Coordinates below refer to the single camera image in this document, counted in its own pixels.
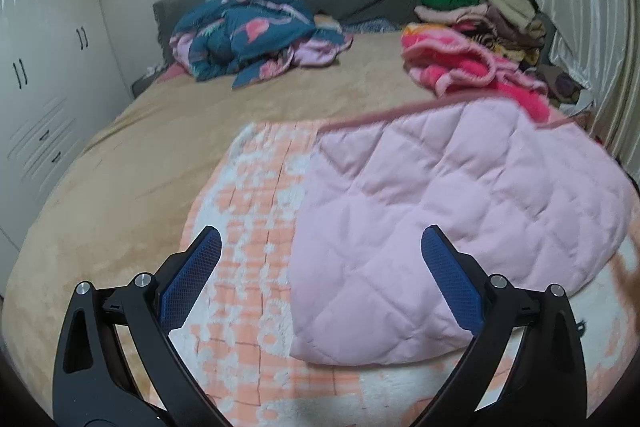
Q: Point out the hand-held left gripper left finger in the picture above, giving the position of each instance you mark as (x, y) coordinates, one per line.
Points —
(192, 279)

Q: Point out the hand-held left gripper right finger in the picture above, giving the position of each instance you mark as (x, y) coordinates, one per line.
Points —
(452, 279)

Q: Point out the pink quilted jacket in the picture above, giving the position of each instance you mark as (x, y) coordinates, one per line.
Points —
(425, 232)

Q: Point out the pile of mixed clothes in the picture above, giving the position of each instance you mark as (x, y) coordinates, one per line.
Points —
(500, 22)

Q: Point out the orange white checkered blanket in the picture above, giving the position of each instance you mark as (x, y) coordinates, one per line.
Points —
(250, 217)

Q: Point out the bed with tan cover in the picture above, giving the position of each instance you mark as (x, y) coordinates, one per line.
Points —
(150, 147)

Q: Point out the hot pink fleece garment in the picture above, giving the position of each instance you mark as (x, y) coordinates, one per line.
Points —
(465, 67)

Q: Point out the teal flamingo print quilt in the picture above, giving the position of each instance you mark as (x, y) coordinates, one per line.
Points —
(240, 32)

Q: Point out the blue patterned pillow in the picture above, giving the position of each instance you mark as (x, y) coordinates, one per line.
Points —
(372, 26)

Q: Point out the white glossy wardrobe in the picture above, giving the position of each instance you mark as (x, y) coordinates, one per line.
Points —
(40, 57)

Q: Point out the white satin curtain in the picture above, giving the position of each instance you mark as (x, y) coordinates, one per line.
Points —
(585, 7)

